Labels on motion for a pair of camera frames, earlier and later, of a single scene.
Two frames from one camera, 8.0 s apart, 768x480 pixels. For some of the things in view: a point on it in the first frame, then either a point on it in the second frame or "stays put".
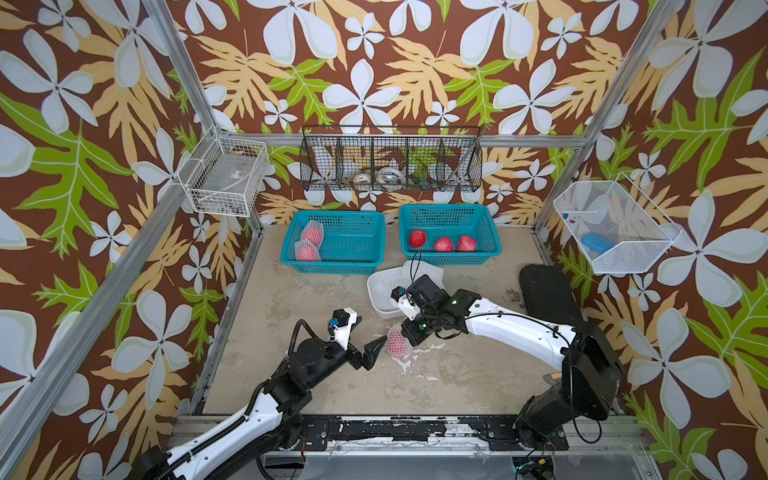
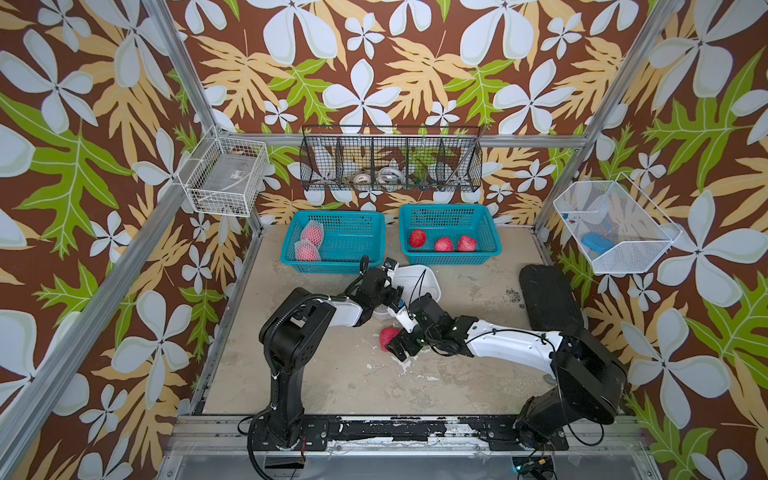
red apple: x=417 y=238 stays put
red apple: x=443 y=244 stays put
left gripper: x=356 y=358 -> x=393 y=296
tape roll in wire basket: x=362 y=179 stays put
